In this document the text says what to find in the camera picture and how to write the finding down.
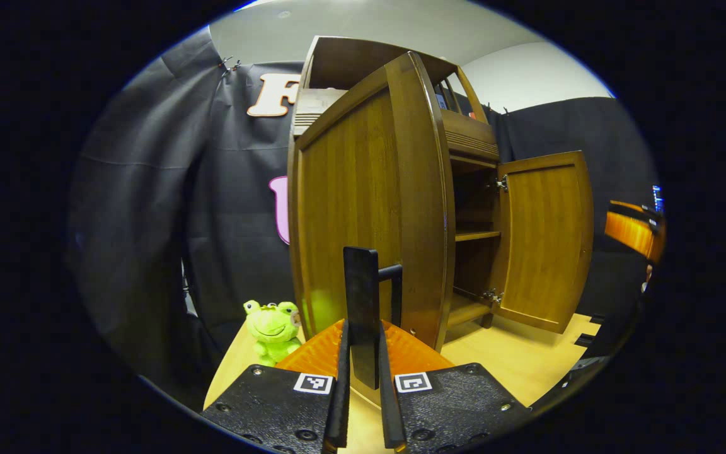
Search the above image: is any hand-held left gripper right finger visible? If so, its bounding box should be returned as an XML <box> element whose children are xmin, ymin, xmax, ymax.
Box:
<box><xmin>377</xmin><ymin>318</ymin><xmax>533</xmax><ymax>454</ymax></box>

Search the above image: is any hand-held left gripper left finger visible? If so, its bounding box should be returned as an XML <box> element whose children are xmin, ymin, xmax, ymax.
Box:
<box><xmin>201</xmin><ymin>318</ymin><xmax>352</xmax><ymax>454</ymax></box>

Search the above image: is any wooden cabinet door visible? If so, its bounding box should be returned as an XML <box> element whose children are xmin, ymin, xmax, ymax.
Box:
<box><xmin>492</xmin><ymin>150</ymin><xmax>595</xmax><ymax>335</ymax></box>
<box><xmin>287</xmin><ymin>50</ymin><xmax>456</xmax><ymax>410</ymax></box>

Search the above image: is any black door handle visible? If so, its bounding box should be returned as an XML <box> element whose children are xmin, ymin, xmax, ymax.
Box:
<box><xmin>343</xmin><ymin>246</ymin><xmax>403</xmax><ymax>390</ymax></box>

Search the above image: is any wooden double-door shoe cabinet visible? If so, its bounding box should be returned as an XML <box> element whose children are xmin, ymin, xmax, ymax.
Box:
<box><xmin>287</xmin><ymin>36</ymin><xmax>509</xmax><ymax>332</ymax></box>

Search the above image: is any green frog plush toy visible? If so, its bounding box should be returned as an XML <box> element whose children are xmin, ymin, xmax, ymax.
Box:
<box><xmin>242</xmin><ymin>300</ymin><xmax>304</xmax><ymax>368</ymax></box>

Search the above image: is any black backdrop cloth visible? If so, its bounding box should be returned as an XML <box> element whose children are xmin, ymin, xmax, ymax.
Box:
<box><xmin>67</xmin><ymin>28</ymin><xmax>660</xmax><ymax>404</ymax></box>

